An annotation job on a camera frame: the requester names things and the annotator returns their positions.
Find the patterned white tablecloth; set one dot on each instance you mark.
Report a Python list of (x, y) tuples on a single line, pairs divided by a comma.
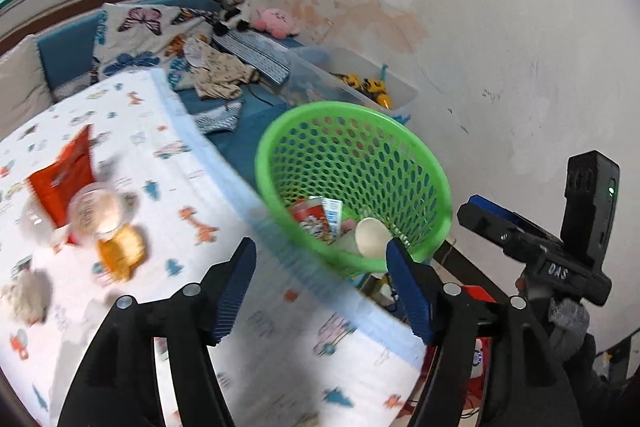
[(307, 348)]

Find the white tissue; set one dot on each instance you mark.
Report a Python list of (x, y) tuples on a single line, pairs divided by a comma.
[(27, 298)]

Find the white blue milk carton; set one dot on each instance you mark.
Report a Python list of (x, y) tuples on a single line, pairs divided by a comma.
[(333, 210)]

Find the yellow toy truck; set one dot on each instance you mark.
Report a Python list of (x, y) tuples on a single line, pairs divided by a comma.
[(374, 89)]

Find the right butterfly pillow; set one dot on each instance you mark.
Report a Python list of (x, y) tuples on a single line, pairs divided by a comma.
[(132, 37)]

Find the striped grey cloth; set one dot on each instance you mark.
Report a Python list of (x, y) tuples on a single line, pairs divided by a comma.
[(262, 53)]

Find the orange red snack bag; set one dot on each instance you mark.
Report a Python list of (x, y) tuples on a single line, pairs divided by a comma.
[(54, 186)]

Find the clear pudding cup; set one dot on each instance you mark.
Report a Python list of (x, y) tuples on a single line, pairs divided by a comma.
[(37, 226)]

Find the green plastic waste basket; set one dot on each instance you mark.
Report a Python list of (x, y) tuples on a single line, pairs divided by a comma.
[(370, 163)]

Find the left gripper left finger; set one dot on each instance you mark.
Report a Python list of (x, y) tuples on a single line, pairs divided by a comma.
[(116, 383)]

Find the pink plush toy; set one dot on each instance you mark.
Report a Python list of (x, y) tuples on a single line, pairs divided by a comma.
[(278, 23)]

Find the clear plastic toy bin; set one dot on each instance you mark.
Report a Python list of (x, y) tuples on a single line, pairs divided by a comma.
[(329, 73)]

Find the red printed plastic cup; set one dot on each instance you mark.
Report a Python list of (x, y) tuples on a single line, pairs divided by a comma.
[(311, 218)]

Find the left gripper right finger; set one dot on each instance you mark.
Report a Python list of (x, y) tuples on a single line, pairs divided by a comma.
[(500, 344)]

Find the beige crumpled clothes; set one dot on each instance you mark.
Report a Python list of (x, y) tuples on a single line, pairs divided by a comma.
[(214, 74)]

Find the beige cushion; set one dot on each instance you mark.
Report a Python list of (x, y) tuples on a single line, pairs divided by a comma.
[(24, 92)]

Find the white paper cup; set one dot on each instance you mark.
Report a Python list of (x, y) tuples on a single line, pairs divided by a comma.
[(367, 239)]

